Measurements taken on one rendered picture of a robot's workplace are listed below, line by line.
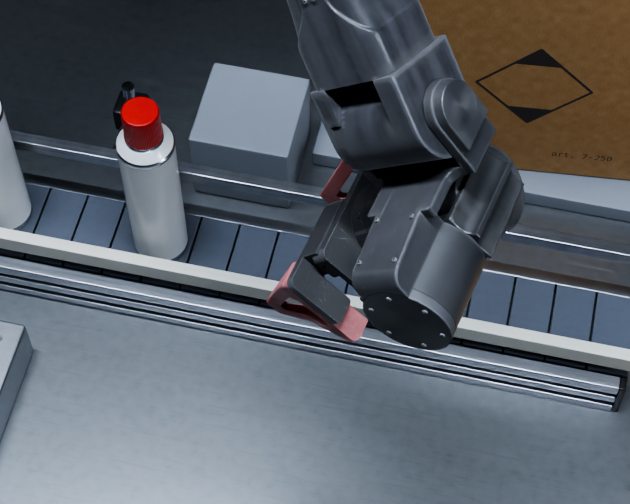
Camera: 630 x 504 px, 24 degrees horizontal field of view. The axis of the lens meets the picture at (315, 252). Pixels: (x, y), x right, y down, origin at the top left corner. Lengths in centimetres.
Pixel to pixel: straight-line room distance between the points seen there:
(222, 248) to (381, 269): 57
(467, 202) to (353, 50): 12
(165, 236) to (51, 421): 20
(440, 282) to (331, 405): 53
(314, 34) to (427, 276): 15
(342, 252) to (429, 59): 16
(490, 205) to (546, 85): 52
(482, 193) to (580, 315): 51
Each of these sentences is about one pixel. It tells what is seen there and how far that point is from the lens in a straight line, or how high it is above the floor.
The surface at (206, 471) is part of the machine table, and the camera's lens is 134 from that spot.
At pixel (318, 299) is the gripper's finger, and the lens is 95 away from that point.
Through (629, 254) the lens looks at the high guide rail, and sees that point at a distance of 132.
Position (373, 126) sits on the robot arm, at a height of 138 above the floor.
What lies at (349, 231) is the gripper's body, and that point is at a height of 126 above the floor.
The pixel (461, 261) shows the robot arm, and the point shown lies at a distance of 86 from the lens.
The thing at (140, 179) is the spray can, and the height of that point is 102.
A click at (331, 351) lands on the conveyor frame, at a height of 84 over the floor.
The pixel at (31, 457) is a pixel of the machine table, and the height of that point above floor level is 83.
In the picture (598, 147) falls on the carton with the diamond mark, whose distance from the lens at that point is 146.
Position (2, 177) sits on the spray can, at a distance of 136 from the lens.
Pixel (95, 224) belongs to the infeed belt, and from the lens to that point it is 142.
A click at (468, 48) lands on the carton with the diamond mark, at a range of 135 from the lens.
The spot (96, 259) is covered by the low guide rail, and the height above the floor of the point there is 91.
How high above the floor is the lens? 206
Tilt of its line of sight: 58 degrees down
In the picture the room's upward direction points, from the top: straight up
